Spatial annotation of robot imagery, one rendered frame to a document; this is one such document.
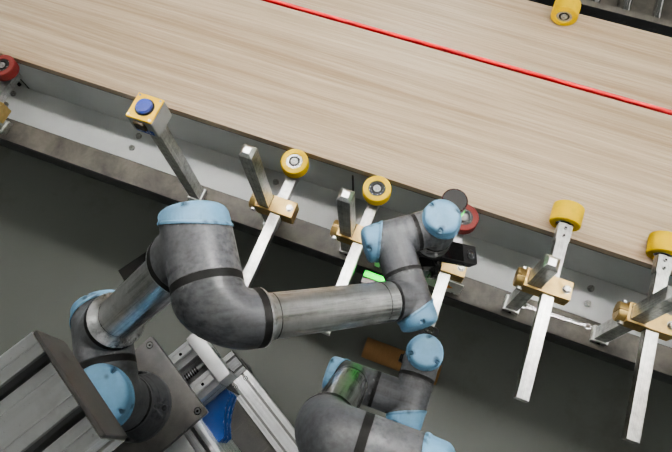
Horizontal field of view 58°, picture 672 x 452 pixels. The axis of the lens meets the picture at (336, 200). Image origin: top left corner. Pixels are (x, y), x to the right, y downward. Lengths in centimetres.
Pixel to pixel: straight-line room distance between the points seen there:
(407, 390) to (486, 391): 123
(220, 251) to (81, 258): 191
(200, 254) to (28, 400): 52
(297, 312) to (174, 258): 21
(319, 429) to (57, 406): 52
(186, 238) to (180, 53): 114
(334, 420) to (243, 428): 137
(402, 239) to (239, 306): 38
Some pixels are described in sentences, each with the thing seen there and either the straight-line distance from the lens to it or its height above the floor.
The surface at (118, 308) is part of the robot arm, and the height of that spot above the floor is 136.
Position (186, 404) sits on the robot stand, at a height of 104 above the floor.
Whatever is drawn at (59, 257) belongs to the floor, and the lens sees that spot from 287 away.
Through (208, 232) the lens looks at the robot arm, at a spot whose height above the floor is 157.
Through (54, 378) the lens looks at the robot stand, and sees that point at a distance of 45.
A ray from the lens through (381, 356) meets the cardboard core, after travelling 239.
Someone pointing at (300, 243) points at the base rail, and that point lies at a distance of 185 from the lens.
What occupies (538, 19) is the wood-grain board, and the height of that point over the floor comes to 90.
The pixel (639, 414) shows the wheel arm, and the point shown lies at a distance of 160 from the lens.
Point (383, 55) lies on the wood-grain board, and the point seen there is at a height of 90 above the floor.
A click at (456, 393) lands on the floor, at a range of 247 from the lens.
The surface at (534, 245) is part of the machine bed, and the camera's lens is 190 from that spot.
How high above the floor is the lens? 243
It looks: 66 degrees down
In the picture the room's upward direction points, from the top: 5 degrees counter-clockwise
